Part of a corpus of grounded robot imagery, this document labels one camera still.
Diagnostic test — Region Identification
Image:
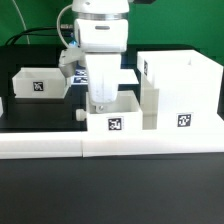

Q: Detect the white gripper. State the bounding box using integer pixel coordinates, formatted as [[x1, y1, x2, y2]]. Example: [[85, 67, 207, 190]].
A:
[[85, 53, 121, 104]]

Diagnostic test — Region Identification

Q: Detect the white front drawer tray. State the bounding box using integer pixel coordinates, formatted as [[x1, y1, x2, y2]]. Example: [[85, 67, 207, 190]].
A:
[[76, 90, 143, 133]]

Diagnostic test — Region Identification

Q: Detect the white drawer tray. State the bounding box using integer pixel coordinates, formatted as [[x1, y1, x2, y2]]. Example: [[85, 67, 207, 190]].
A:
[[76, 90, 143, 133], [12, 67, 71, 99]]

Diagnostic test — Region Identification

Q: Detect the white drawer cabinet box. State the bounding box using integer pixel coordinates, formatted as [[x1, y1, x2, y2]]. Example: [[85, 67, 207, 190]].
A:
[[137, 50, 224, 130]]

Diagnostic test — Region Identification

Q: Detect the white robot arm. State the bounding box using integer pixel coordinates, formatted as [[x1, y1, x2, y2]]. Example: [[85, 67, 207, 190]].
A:
[[56, 0, 156, 106]]

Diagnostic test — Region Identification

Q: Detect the white rear drawer tray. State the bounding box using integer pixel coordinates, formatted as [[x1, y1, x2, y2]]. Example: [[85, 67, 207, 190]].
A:
[[12, 67, 71, 99]]

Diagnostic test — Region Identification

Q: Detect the white marker sheet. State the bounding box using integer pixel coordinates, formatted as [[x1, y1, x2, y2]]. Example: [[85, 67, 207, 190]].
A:
[[69, 68, 140, 86]]

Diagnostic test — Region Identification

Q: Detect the white L-shaped foam barrier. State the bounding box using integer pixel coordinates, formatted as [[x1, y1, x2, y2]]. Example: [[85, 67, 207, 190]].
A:
[[0, 128, 224, 159]]

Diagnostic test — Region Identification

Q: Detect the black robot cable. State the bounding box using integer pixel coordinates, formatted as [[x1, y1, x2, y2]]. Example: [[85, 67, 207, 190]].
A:
[[4, 23, 75, 47]]

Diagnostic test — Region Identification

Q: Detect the thin white cable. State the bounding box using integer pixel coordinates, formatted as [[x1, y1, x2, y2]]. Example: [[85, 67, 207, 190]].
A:
[[12, 0, 31, 45]]

